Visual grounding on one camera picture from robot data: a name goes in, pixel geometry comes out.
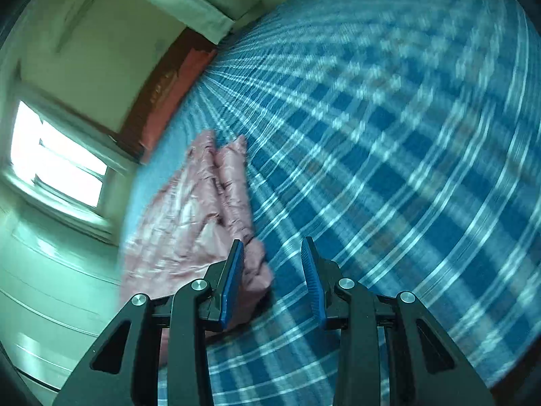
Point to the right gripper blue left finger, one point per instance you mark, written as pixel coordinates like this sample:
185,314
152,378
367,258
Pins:
224,278

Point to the red pillow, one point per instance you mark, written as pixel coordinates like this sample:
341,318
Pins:
169,93

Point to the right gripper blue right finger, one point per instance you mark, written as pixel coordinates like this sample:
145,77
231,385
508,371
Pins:
321,276

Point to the pink quilted down jacket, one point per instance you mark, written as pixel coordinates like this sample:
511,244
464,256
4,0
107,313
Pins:
191,224

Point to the left bedroom window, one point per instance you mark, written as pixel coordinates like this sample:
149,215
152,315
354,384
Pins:
44,157

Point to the blue plaid bed sheet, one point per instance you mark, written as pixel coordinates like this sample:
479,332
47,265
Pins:
403,136

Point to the dark wooden headboard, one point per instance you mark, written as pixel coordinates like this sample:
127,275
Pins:
129,135

